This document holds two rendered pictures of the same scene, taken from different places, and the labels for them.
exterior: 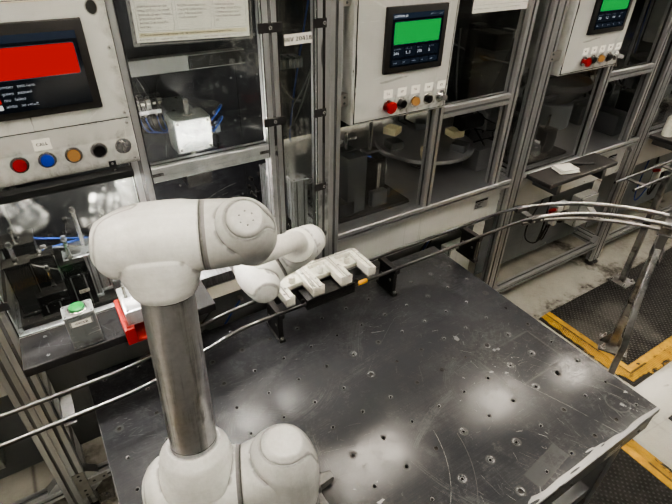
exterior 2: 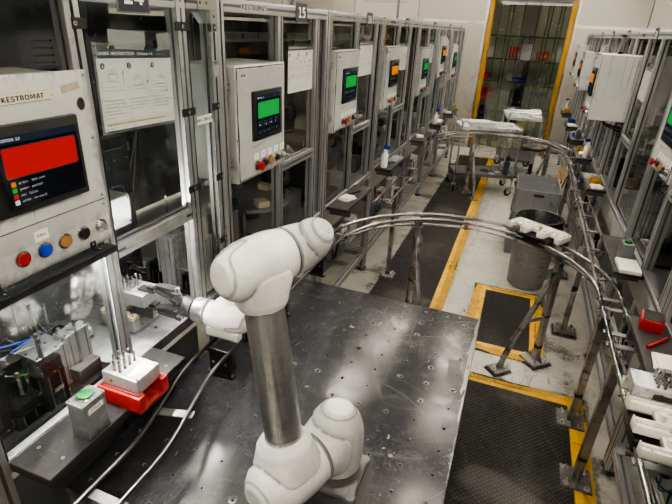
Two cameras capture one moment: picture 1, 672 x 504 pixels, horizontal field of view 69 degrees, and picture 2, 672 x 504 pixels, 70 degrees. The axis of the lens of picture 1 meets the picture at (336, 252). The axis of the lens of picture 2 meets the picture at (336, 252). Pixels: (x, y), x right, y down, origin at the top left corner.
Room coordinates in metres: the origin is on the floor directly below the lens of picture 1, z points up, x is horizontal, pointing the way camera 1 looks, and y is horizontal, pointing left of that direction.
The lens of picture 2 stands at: (-0.18, 0.80, 1.96)
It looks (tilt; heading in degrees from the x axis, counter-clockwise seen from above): 25 degrees down; 322
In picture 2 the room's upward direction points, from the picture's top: 3 degrees clockwise
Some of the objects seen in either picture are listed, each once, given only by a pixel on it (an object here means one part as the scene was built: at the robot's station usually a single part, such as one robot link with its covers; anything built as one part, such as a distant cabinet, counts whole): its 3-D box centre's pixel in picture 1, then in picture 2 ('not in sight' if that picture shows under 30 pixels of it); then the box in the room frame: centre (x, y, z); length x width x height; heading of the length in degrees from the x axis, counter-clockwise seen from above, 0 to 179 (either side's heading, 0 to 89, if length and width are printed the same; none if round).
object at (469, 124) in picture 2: not in sight; (484, 154); (3.81, -4.73, 0.48); 0.88 x 0.56 x 0.96; 51
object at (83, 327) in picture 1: (82, 321); (86, 410); (1.01, 0.71, 0.97); 0.08 x 0.08 x 0.12; 33
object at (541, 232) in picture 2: not in sight; (536, 234); (1.28, -1.91, 0.84); 0.37 x 0.14 x 0.10; 1
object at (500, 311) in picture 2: not in sight; (504, 318); (1.50, -2.16, 0.01); 1.00 x 0.55 x 0.01; 123
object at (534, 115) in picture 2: not in sight; (518, 140); (4.15, -6.02, 0.48); 0.84 x 0.58 x 0.97; 131
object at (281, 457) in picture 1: (281, 468); (335, 434); (0.65, 0.12, 0.85); 0.18 x 0.16 x 0.22; 101
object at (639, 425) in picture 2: not in sight; (651, 424); (0.13, -0.77, 0.84); 0.37 x 0.14 x 0.10; 123
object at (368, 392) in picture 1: (366, 396); (324, 386); (1.02, -0.11, 0.66); 1.50 x 1.06 x 0.04; 123
